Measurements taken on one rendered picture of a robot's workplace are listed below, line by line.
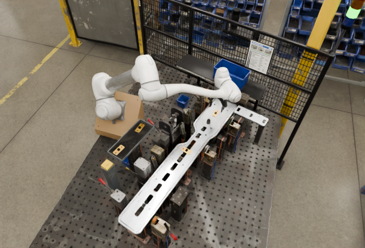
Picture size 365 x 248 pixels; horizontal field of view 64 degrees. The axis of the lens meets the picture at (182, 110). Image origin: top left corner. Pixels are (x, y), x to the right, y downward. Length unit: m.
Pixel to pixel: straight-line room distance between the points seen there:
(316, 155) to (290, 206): 0.79
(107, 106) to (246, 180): 1.30
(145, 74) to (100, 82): 0.56
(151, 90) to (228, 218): 1.14
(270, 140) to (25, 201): 2.55
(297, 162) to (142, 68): 2.32
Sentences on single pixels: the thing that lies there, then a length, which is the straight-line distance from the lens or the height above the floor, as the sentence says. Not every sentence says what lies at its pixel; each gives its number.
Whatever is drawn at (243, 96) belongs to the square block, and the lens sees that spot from 2.64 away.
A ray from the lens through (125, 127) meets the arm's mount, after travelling 2.65.
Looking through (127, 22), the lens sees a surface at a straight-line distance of 4.45.
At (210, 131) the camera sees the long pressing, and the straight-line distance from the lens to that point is 2.40.
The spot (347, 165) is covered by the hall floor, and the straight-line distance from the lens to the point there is 3.91.
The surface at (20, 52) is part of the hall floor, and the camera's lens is 5.42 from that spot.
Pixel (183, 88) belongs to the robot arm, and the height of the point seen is 1.46.
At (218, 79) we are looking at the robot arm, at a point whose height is 1.44.
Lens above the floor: 2.88
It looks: 48 degrees down
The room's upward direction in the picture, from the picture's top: 1 degrees clockwise
